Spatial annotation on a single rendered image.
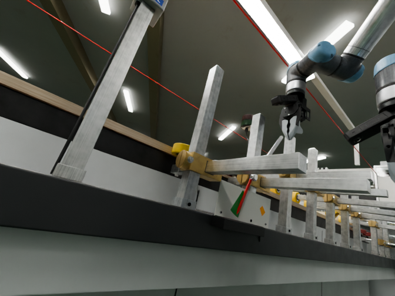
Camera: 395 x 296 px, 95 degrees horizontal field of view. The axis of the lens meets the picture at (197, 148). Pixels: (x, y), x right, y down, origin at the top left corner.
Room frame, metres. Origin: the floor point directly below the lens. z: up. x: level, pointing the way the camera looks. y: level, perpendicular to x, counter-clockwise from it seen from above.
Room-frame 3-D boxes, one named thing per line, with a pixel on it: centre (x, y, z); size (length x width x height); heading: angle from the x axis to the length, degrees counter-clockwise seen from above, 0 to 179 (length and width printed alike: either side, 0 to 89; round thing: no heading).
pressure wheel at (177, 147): (0.63, 0.05, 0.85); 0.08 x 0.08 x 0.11
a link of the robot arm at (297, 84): (0.61, -0.34, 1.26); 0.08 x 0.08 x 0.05
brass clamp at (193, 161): (0.50, -0.02, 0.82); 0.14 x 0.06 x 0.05; 124
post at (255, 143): (0.63, -0.21, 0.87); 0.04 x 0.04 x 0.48; 34
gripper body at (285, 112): (0.61, -0.35, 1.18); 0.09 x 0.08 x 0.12; 115
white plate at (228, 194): (0.59, -0.20, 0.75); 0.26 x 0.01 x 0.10; 124
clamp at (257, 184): (0.64, -0.23, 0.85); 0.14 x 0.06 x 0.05; 124
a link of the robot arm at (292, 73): (0.61, -0.34, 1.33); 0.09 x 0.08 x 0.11; 7
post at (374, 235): (1.60, -1.66, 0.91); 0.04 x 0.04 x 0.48; 34
